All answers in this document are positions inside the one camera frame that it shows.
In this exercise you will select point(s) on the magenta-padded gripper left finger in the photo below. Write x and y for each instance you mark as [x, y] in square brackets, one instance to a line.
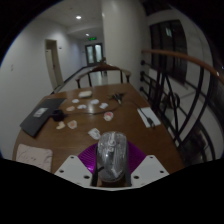
[71, 168]

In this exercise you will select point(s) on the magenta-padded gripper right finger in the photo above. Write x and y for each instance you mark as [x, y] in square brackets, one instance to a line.
[151, 168]

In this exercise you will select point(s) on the transparent computer mouse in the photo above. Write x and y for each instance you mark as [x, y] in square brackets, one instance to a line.
[111, 156]

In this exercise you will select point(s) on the marble print mouse pad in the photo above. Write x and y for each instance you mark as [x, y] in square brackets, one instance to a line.
[33, 156]

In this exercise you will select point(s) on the white and grey sticker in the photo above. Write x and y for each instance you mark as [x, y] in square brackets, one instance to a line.
[94, 133]

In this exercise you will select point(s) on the white and orange sticker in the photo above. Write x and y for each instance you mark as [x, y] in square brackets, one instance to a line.
[72, 124]

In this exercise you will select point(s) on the small beige sticker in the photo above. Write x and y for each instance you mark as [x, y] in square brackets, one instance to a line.
[60, 125]

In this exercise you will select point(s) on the small black box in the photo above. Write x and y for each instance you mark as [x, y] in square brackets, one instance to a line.
[58, 115]

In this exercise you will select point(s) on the white paper sheet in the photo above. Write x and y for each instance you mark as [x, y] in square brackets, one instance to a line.
[150, 113]

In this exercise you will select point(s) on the small pink sticker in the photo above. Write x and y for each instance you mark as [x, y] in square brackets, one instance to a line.
[70, 108]

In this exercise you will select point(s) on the closed black laptop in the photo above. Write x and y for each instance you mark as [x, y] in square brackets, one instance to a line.
[38, 118]

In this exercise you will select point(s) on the small white sticker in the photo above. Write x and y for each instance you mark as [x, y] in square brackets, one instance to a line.
[75, 100]
[82, 106]
[103, 105]
[95, 101]

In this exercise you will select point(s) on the white and red sticker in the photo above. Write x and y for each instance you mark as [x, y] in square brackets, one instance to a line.
[108, 116]

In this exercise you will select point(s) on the flat white box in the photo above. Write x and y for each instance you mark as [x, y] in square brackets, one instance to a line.
[85, 94]

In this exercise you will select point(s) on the white side door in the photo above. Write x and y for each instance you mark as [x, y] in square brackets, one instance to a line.
[51, 65]

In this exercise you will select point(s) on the wooden armchair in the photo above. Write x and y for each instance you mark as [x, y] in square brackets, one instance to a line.
[103, 67]

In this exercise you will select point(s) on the black railing with wooden handrail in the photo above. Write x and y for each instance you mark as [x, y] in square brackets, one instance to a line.
[173, 55]

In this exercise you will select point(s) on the glass double door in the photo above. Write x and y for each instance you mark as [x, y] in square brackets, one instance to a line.
[93, 54]

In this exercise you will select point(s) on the dark window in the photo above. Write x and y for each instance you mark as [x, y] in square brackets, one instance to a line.
[166, 50]

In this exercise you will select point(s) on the green exit sign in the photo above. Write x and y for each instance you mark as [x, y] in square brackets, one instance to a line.
[92, 38]

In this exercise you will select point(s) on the round ceiling light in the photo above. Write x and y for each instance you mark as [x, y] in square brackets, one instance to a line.
[78, 17]
[87, 34]

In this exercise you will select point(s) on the white wall switch plate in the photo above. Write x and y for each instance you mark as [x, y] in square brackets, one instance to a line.
[12, 66]

